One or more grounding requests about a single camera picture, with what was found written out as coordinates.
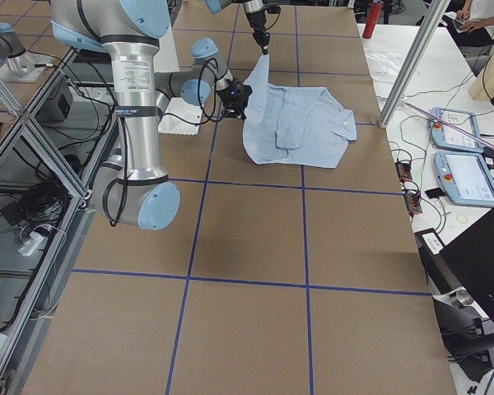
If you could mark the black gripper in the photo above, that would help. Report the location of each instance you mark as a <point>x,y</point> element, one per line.
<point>229,97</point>
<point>257,21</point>

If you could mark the light blue striped shirt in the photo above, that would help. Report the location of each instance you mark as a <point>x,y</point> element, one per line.
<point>294,125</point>

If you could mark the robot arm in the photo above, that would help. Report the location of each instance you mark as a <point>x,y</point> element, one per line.
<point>132,187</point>
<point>255,14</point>

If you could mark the red bottle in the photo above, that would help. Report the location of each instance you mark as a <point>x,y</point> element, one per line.
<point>372,18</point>

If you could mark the clear plastic bag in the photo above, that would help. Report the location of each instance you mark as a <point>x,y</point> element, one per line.
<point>383,65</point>

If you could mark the far blue teach pendant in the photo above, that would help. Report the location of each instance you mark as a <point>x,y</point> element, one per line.
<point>456,134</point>

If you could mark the blue teach pendant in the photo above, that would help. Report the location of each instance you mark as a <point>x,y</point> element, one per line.
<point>456,134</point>
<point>465,178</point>

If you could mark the seated person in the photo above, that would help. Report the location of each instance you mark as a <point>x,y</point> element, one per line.
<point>473,24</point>

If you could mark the near blue teach pendant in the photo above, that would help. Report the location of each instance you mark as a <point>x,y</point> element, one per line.
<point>465,178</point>

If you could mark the black laptop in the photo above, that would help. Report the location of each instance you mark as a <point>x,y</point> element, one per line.
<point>463,274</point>

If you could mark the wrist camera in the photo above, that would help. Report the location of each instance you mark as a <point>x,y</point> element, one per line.
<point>273,9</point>

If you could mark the aluminium frame post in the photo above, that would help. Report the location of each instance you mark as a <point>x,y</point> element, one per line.
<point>422,39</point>

